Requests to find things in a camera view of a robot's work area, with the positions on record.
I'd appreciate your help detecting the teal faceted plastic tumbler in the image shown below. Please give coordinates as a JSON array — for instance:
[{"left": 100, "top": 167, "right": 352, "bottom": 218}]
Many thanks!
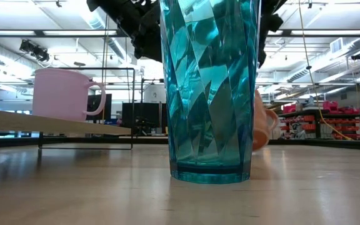
[{"left": 159, "top": 0, "right": 262, "bottom": 184}]

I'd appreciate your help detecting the orange mug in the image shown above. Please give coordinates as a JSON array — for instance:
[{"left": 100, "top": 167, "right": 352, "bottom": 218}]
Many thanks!
[{"left": 251, "top": 89, "right": 279, "bottom": 152}]

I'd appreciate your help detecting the pink mug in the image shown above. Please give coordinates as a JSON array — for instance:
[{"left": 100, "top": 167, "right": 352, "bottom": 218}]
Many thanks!
[{"left": 31, "top": 67, "right": 107, "bottom": 123}]

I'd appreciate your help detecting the wooden shelf board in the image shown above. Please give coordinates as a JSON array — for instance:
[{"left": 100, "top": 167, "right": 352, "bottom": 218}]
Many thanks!
[{"left": 0, "top": 107, "right": 133, "bottom": 137}]

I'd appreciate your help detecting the wide black monitor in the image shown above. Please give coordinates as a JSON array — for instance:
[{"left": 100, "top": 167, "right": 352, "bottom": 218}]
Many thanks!
[{"left": 122, "top": 102, "right": 168, "bottom": 128}]

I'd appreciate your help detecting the black ceiling device cluster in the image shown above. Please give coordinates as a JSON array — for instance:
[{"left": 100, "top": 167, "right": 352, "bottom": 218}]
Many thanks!
[{"left": 19, "top": 39, "right": 51, "bottom": 63}]

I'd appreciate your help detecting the black rack with parts bins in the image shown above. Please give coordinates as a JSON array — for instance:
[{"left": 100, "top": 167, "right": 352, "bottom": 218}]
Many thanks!
[{"left": 278, "top": 100, "right": 360, "bottom": 141}]

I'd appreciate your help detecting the yellow hanging cable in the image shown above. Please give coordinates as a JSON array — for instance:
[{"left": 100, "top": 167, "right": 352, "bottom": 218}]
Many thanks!
[{"left": 297, "top": 0, "right": 354, "bottom": 141}]

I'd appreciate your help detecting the black table edge rail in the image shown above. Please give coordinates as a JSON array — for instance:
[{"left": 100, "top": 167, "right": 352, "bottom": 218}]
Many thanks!
[{"left": 0, "top": 136, "right": 360, "bottom": 151}]

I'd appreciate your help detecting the black metal shelf frame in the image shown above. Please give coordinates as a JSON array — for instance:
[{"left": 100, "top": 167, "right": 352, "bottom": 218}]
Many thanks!
[{"left": 37, "top": 67, "right": 136, "bottom": 151}]

